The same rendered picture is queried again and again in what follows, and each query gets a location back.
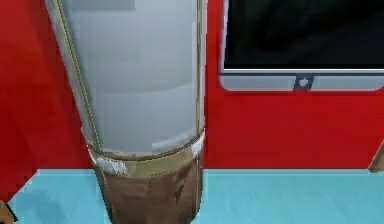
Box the brown dark object corner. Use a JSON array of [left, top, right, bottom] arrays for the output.
[[0, 199, 18, 224]]

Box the grey framed television set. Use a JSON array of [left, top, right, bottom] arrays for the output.
[[218, 0, 384, 92]]

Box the brown wooden furniture piece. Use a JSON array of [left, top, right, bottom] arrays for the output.
[[367, 139, 384, 174]]

